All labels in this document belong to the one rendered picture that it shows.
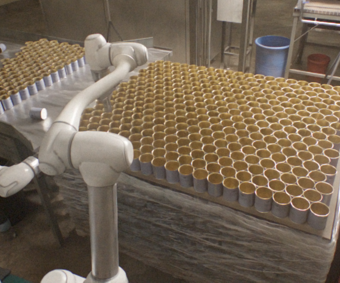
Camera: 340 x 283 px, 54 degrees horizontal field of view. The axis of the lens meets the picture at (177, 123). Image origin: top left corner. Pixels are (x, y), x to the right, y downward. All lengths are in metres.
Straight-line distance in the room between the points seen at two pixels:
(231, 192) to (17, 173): 0.94
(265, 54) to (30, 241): 3.30
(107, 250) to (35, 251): 1.63
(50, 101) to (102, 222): 1.31
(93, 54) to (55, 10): 3.99
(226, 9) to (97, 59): 2.93
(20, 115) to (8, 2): 7.64
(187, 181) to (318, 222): 0.54
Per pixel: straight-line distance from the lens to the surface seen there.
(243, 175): 1.49
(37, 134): 2.08
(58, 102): 2.35
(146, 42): 3.03
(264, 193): 1.44
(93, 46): 1.57
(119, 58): 1.51
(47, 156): 1.19
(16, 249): 2.98
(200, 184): 1.45
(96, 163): 1.14
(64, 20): 5.47
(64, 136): 1.20
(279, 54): 4.43
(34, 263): 2.84
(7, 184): 1.63
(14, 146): 2.25
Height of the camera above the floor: 2.17
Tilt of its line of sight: 34 degrees down
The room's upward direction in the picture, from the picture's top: 2 degrees counter-clockwise
